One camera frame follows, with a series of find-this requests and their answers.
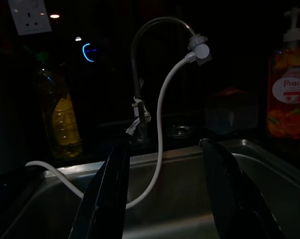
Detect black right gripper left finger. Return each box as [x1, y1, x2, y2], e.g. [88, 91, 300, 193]
[68, 135, 131, 239]

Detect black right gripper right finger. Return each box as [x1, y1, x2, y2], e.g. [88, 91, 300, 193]
[199, 138, 285, 239]

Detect stainless steel kitchen sink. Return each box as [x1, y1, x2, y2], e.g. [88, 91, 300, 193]
[0, 138, 300, 239]

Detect curved chrome kitchen faucet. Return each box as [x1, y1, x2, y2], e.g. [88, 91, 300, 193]
[126, 16, 197, 144]

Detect round metal sink hole cover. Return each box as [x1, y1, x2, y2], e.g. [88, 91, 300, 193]
[166, 124, 196, 139]

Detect dark container with red lid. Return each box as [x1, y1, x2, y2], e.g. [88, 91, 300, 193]
[204, 87, 260, 136]

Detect yellow cooking oil bottle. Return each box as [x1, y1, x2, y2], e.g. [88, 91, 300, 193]
[34, 52, 84, 159]

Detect peach hand soap pump bottle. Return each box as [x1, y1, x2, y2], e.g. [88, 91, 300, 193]
[266, 6, 300, 140]

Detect grey faucet diverter fitting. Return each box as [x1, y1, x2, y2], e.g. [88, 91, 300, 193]
[185, 32, 213, 66]

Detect white flexible hose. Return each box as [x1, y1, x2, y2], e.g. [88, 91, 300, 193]
[25, 57, 190, 210]

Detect white wall power socket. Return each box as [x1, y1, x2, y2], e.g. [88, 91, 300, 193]
[7, 0, 52, 36]

